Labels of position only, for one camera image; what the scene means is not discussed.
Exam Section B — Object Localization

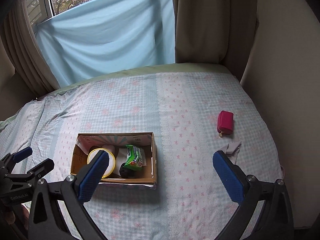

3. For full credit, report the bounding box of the yellow rimmed white round pad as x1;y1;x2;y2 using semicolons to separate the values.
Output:
87;147;116;179

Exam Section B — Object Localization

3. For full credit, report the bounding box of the grey white cloth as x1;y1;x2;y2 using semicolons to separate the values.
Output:
217;141;242;164

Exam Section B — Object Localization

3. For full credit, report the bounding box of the white paper towel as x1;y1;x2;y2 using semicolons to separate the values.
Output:
112;147;147;177

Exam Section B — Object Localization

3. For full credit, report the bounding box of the magenta zip pouch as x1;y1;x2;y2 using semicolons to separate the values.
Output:
217;111;234;137

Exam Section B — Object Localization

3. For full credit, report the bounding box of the pink sock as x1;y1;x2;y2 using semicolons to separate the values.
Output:
102;145;116;154

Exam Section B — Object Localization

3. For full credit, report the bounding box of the black scrunchie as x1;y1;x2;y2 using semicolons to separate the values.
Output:
119;163;136;179

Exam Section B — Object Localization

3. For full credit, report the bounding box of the person's left hand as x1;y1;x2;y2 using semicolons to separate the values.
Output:
1;203;29;239

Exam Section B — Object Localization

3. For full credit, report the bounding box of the open cardboard box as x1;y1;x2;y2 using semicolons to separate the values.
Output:
71;132;157;189

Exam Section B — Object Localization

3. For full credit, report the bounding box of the left brown curtain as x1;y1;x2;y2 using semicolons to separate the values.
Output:
1;0;60;97

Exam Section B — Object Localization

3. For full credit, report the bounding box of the brown curtain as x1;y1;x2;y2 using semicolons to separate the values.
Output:
172;0;258;80
1;0;60;97

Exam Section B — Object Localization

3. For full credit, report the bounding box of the checkered floral bedsheet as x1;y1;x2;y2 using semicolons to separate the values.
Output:
1;75;282;239

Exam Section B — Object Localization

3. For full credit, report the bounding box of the light blue hanging cloth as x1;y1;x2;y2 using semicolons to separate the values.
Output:
36;0;175;87

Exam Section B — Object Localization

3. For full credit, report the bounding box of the right brown curtain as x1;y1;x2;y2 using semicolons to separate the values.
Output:
172;0;258;80

